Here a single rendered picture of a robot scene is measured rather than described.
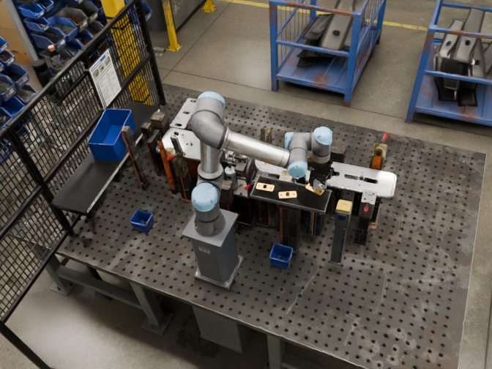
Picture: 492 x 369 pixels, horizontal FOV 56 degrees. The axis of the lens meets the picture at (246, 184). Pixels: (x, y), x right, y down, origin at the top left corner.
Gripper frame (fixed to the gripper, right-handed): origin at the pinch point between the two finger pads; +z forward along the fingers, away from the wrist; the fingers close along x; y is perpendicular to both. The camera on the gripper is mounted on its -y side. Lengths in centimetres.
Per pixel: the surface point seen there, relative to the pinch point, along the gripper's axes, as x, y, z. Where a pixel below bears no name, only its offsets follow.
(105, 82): -9, -141, -6
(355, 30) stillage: 194, -87, 43
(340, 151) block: 45, -12, 20
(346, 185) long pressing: 27.8, 2.8, 23.1
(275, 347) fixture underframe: -47, 11, 80
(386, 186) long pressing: 39.6, 19.9, 23.0
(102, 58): -4, -143, -19
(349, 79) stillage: 194, -87, 91
